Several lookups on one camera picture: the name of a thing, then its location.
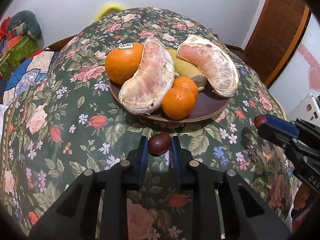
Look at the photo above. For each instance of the yellow fuzzy headboard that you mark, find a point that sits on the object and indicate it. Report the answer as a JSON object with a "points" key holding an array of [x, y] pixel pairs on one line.
{"points": [[107, 9]]}

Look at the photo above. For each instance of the orange box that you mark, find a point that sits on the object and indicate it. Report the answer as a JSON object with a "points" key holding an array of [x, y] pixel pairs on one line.
{"points": [[14, 41]]}

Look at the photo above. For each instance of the grey green plush pillow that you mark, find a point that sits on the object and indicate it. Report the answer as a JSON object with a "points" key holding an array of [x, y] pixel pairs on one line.
{"points": [[25, 22]]}

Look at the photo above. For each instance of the narrow peeled pomelo segment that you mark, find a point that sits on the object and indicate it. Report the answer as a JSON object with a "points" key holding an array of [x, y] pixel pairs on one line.
{"points": [[143, 93]]}

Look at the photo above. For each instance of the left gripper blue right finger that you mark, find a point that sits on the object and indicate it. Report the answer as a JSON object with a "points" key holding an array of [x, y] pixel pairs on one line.
{"points": [[192, 175]]}

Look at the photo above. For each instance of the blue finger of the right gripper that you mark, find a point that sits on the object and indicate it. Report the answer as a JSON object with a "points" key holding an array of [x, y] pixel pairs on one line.
{"points": [[274, 136], [282, 125]]}

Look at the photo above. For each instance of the blue patchwork quilt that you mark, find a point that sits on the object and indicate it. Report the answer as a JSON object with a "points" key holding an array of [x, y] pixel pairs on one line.
{"points": [[32, 70]]}

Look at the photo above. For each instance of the small mandarin orange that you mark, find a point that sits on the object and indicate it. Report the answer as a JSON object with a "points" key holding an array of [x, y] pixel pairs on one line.
{"points": [[188, 83], [178, 103]]}

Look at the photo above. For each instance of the large orange with sticker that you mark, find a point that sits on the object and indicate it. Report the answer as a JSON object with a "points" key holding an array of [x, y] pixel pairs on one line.
{"points": [[122, 62]]}

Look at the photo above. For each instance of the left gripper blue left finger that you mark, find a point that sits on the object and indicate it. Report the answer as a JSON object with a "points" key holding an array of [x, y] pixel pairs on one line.
{"points": [[127, 175]]}

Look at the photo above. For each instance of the purple round plate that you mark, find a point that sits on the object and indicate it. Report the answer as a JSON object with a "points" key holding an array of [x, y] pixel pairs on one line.
{"points": [[207, 105]]}

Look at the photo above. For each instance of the brown wooden door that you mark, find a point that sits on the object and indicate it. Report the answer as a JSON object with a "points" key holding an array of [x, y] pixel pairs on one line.
{"points": [[279, 30]]}

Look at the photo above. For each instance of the red fabric flower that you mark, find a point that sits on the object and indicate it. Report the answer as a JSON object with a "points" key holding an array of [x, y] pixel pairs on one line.
{"points": [[3, 26]]}

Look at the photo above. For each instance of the floral green bedspread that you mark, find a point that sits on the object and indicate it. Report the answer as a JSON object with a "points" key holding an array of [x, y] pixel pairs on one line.
{"points": [[70, 121]]}

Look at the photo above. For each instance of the wide peeled pomelo piece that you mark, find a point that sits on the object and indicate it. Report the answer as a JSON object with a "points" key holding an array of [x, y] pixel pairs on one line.
{"points": [[215, 64]]}

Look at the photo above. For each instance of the yellow sugarcane piece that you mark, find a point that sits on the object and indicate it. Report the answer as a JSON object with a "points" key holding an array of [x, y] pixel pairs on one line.
{"points": [[185, 69]]}

